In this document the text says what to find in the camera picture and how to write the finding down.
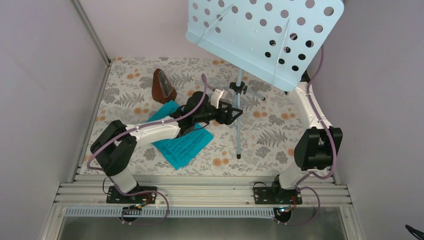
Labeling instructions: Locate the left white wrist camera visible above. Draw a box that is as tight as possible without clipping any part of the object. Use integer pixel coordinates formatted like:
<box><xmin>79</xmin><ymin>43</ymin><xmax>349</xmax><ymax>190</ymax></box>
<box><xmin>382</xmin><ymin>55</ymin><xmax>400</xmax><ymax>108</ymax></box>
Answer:
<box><xmin>209</xmin><ymin>88</ymin><xmax>228</xmax><ymax>109</ymax></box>

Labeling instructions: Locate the brown wooden metronome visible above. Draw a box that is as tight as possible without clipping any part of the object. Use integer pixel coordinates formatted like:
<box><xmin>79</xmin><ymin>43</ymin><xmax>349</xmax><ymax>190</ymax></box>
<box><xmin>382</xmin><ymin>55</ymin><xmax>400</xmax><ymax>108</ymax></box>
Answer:
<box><xmin>151</xmin><ymin>68</ymin><xmax>177</xmax><ymax>104</ymax></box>

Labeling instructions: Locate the blue sheet music page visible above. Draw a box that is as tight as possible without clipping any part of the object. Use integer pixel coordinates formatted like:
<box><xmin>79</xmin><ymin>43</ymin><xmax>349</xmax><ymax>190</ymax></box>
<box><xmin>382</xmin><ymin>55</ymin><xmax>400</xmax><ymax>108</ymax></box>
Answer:
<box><xmin>145</xmin><ymin>100</ymin><xmax>215</xmax><ymax>171</ymax></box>

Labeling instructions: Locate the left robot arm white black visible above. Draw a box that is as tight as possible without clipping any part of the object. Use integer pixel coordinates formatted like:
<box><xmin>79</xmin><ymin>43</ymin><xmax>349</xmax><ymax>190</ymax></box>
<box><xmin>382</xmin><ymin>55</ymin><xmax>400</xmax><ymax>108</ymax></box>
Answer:
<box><xmin>90</xmin><ymin>91</ymin><xmax>244</xmax><ymax>203</ymax></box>

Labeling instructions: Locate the floral patterned table mat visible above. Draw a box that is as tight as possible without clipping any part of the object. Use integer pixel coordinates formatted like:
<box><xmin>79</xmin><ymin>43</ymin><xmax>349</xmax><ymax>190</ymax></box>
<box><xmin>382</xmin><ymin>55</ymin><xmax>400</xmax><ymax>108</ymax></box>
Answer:
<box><xmin>89</xmin><ymin>57</ymin><xmax>307</xmax><ymax>177</ymax></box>

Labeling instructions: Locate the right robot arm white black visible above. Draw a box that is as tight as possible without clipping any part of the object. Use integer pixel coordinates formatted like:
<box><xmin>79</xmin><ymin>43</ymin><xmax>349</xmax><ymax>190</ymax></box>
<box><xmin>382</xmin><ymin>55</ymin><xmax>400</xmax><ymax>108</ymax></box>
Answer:
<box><xmin>270</xmin><ymin>72</ymin><xmax>343</xmax><ymax>204</ymax></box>

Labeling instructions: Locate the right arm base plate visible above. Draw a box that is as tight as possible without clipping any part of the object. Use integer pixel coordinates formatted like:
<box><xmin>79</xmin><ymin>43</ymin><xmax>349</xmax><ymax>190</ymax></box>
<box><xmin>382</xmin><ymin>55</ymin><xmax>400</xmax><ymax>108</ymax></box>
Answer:
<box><xmin>253</xmin><ymin>186</ymin><xmax>303</xmax><ymax>205</ymax></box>

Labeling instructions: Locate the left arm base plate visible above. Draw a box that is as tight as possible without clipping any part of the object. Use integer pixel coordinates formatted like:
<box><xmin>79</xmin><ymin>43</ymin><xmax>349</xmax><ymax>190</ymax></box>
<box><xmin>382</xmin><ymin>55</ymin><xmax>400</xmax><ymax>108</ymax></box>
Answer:
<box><xmin>105</xmin><ymin>186</ymin><xmax>158</xmax><ymax>205</ymax></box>

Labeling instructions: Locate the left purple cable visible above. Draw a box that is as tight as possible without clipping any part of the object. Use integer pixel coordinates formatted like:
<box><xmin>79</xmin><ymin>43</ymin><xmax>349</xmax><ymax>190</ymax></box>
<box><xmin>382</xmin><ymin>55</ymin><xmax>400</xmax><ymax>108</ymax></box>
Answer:
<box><xmin>86</xmin><ymin>73</ymin><xmax>210</xmax><ymax>196</ymax></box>

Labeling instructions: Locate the purple cable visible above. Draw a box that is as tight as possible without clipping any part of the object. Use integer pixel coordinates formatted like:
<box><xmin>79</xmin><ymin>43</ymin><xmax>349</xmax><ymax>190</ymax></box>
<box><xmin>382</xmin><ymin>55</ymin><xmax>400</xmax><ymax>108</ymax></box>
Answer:
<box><xmin>294</xmin><ymin>44</ymin><xmax>339</xmax><ymax>186</ymax></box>
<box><xmin>86</xmin><ymin>73</ymin><xmax>210</xmax><ymax>196</ymax></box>

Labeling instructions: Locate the light blue music stand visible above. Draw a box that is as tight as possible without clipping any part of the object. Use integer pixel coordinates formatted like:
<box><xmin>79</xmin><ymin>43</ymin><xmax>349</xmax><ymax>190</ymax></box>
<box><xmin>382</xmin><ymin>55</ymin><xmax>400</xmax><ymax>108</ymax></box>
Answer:
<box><xmin>185</xmin><ymin>0</ymin><xmax>345</xmax><ymax>160</ymax></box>

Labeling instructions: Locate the aluminium rail frame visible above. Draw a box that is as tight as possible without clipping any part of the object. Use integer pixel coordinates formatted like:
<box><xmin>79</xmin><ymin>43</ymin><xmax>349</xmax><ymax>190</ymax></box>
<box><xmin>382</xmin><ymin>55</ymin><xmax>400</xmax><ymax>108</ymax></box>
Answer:
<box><xmin>41</xmin><ymin>174</ymin><xmax>363</xmax><ymax>240</ymax></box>

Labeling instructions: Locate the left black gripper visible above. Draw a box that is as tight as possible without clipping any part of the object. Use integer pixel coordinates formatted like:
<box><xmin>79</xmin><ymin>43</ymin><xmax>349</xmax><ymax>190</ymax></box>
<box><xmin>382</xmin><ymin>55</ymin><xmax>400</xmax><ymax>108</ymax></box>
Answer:
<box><xmin>193</xmin><ymin>100</ymin><xmax>243</xmax><ymax>126</ymax></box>

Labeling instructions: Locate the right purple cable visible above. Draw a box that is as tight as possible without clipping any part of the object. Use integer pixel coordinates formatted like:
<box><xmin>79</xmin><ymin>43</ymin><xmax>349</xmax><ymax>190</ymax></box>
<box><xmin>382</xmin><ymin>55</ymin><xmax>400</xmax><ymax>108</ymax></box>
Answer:
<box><xmin>294</xmin><ymin>44</ymin><xmax>339</xmax><ymax>186</ymax></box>

